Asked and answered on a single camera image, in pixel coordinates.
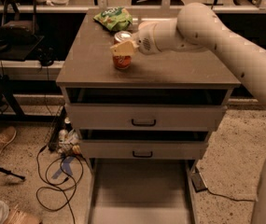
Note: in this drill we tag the top drawer with black handle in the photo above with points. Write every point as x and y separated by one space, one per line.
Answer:
145 117

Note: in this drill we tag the black headphones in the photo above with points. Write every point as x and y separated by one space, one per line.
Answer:
46 56

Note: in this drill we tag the tan shoe upper left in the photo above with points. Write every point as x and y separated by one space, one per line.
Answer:
2 142

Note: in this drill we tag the white bowl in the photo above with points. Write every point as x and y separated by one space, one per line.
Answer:
144 24

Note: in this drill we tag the open bottom drawer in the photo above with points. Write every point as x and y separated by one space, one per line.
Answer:
141 192

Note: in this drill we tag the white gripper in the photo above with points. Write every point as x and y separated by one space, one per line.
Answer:
144 39

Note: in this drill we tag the pile of cans and trash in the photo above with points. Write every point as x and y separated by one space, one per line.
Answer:
68 139

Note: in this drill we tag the black power adapter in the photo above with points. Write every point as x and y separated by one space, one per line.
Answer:
198 182

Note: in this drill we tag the orange soda can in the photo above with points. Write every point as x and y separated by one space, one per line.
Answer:
121 62

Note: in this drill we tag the tan shoe lower left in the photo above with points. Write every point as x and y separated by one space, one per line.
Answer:
17 216

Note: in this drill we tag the black tripod leg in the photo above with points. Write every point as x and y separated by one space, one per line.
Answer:
7 172

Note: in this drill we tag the black bag on shelf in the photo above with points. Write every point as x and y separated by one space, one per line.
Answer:
18 31

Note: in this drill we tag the tan shoe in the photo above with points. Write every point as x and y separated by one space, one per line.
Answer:
2 142
17 216

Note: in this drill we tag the grey drawer cabinet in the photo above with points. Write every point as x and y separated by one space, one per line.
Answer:
190 78

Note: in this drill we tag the green chip bag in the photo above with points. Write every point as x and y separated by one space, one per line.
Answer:
115 19

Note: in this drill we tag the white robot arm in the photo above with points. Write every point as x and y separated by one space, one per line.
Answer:
197 25

